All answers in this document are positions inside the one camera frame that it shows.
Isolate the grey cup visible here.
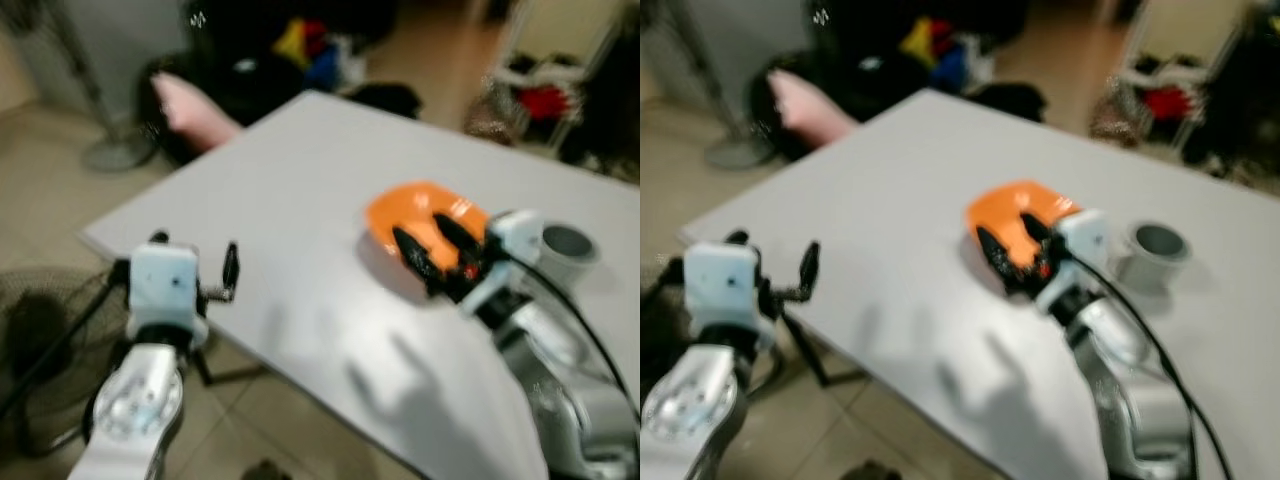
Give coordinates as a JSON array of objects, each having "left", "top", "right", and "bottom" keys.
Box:
[
  {"left": 540, "top": 222, "right": 602, "bottom": 293},
  {"left": 1117, "top": 220, "right": 1193, "bottom": 296}
]

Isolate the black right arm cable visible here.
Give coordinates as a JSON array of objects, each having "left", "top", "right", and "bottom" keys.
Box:
[
  {"left": 1066, "top": 254, "right": 1237, "bottom": 480},
  {"left": 503, "top": 256, "right": 641, "bottom": 401}
]

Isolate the small black bundle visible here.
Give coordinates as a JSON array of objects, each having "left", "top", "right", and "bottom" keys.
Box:
[
  {"left": 968, "top": 82, "right": 1049, "bottom": 124},
  {"left": 345, "top": 82, "right": 424, "bottom": 120}
]

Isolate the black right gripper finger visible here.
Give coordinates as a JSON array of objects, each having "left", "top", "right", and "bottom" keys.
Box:
[
  {"left": 1018, "top": 212, "right": 1059, "bottom": 259},
  {"left": 975, "top": 226, "right": 1024, "bottom": 292},
  {"left": 391, "top": 226, "right": 442, "bottom": 292},
  {"left": 432, "top": 212, "right": 484, "bottom": 265}
]

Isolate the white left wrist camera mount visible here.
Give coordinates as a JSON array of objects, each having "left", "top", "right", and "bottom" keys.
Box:
[
  {"left": 128, "top": 243, "right": 208, "bottom": 329},
  {"left": 683, "top": 242, "right": 764, "bottom": 331}
]

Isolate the white metal rack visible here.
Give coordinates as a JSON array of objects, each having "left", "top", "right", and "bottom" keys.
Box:
[
  {"left": 480, "top": 0, "right": 623, "bottom": 153},
  {"left": 1113, "top": 0, "right": 1253, "bottom": 153}
]

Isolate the blue item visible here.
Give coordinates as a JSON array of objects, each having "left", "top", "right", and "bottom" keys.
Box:
[
  {"left": 934, "top": 45, "right": 970, "bottom": 90},
  {"left": 305, "top": 45, "right": 342, "bottom": 91}
]

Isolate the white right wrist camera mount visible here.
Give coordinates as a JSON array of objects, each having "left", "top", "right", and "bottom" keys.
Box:
[
  {"left": 1034, "top": 208, "right": 1114, "bottom": 317},
  {"left": 460, "top": 208, "right": 547, "bottom": 321}
]

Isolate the black floor fan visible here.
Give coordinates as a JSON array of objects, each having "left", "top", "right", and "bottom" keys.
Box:
[
  {"left": 640, "top": 258, "right": 701, "bottom": 385},
  {"left": 0, "top": 268, "right": 131, "bottom": 457}
]

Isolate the orange plastic bowl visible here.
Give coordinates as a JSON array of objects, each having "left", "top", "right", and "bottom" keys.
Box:
[
  {"left": 363, "top": 181, "right": 493, "bottom": 281},
  {"left": 965, "top": 180, "right": 1083, "bottom": 277}
]

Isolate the large black bag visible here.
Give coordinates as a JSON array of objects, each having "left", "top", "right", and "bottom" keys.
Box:
[
  {"left": 135, "top": 50, "right": 306, "bottom": 167},
  {"left": 750, "top": 48, "right": 936, "bottom": 163}
]

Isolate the yellow item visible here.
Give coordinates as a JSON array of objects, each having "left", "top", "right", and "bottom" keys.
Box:
[
  {"left": 272, "top": 20, "right": 309, "bottom": 69},
  {"left": 898, "top": 18, "right": 937, "bottom": 69}
]

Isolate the red cloth in rack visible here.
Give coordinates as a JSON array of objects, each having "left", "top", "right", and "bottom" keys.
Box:
[
  {"left": 1144, "top": 87, "right": 1197, "bottom": 124},
  {"left": 515, "top": 85, "right": 572, "bottom": 122}
]

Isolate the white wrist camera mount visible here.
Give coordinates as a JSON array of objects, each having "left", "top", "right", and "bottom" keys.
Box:
[
  {"left": 1034, "top": 208, "right": 1114, "bottom": 317},
  {"left": 460, "top": 208, "right": 547, "bottom": 321},
  {"left": 683, "top": 242, "right": 764, "bottom": 331},
  {"left": 128, "top": 243, "right": 208, "bottom": 329}
]

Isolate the black table leg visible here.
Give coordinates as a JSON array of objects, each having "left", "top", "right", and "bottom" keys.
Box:
[
  {"left": 185, "top": 345, "right": 272, "bottom": 387},
  {"left": 780, "top": 310, "right": 833, "bottom": 387}
]

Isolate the grey standing fan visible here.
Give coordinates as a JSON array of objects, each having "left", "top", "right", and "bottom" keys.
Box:
[
  {"left": 40, "top": 0, "right": 157, "bottom": 173},
  {"left": 664, "top": 0, "right": 777, "bottom": 172}
]

